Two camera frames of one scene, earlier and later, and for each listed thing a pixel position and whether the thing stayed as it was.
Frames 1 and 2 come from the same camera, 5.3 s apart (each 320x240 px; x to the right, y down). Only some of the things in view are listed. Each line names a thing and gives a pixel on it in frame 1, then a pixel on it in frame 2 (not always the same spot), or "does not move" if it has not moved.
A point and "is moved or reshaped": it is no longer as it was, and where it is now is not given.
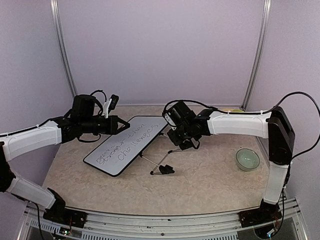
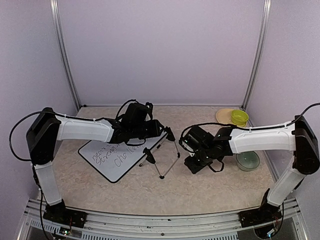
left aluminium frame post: [63, 46] does not move
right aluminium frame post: [263, 27] does not move
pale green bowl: [247, 160] does not move
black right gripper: [174, 139] → [193, 167]
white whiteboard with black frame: [117, 153] is moved or reshaped
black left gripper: [112, 126] → [156, 130]
